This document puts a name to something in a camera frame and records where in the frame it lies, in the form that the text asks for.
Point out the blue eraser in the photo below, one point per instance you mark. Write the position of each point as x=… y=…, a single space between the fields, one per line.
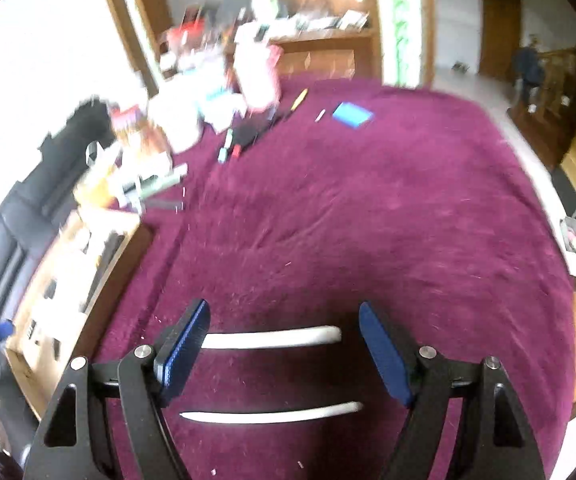
x=353 y=114

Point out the bamboo painting panel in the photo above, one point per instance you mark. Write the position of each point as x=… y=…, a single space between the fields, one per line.
x=403 y=20

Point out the white stylus pen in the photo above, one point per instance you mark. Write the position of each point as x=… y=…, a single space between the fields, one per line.
x=268 y=415

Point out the pair of shoes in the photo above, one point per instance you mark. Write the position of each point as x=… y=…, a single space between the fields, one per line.
x=460 y=66

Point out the yellow tape roll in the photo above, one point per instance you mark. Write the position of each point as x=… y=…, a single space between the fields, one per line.
x=97 y=190

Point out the wooden stair railing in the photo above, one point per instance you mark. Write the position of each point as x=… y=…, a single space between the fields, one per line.
x=558 y=95

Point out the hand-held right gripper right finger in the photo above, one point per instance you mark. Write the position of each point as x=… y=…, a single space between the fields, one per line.
x=385 y=350

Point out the white cup with straw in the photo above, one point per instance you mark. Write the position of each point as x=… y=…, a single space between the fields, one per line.
x=264 y=6

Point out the pink knitted bottle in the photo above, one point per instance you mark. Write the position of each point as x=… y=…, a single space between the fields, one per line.
x=258 y=70

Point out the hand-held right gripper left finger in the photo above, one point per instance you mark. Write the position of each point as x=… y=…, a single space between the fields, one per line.
x=182 y=345

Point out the wooden door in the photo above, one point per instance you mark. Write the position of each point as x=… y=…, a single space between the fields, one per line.
x=500 y=30

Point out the wooden sideboard with mirror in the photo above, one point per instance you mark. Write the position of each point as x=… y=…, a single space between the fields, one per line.
x=318 y=50

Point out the small white cap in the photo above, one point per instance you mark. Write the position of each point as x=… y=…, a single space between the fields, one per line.
x=320 y=115

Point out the white plastic jar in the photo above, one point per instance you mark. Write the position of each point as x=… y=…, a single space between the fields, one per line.
x=175 y=120

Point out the short black pen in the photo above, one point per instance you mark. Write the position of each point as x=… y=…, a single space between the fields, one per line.
x=162 y=204

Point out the cardboard box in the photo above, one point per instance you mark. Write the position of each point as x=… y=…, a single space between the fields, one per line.
x=117 y=260

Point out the black leather sofa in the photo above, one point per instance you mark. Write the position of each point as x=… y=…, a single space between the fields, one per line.
x=2 y=240

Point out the black marker green cap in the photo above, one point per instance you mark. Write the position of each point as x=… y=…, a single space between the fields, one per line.
x=225 y=147

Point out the thick white tube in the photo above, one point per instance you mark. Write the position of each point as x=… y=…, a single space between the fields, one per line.
x=278 y=337

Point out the blue label container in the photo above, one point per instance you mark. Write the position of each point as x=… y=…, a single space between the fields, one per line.
x=215 y=90

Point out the green grey marker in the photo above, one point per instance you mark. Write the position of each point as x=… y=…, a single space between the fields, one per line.
x=165 y=180

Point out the clear jar red lid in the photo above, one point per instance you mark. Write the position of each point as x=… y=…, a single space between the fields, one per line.
x=185 y=42

